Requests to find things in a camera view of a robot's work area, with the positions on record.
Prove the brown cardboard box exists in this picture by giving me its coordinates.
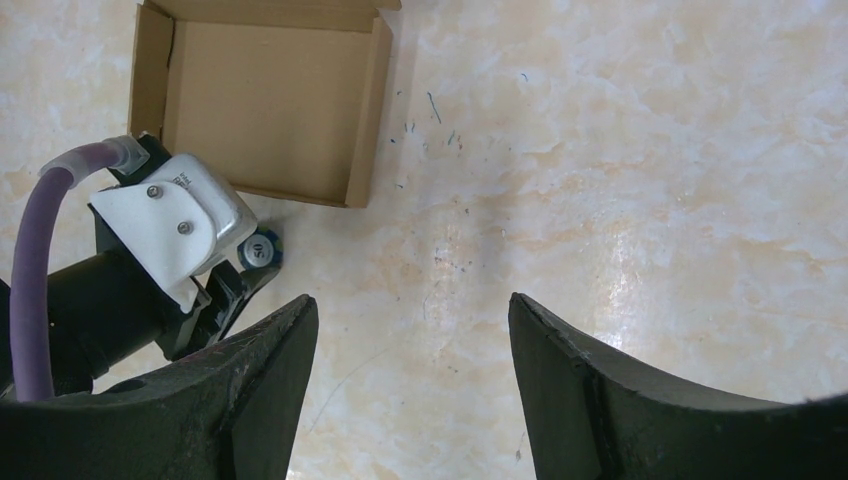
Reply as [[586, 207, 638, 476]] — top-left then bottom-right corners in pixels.
[[128, 1, 402, 208]]

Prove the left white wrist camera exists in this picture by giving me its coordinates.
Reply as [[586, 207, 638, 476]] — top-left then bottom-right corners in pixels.
[[90, 153, 258, 313]]

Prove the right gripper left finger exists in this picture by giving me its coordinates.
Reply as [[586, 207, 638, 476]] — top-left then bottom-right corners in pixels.
[[1, 295, 319, 479]]

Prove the small round black ring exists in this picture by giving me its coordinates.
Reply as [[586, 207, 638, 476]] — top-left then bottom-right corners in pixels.
[[237, 226, 286, 273]]

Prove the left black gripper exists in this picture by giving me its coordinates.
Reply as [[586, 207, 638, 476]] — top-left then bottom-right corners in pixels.
[[0, 135, 283, 399]]

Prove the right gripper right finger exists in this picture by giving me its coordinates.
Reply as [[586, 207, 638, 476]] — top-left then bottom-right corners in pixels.
[[508, 293, 847, 479]]

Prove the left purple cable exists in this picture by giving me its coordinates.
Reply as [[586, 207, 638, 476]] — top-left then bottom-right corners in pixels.
[[9, 135, 150, 404]]

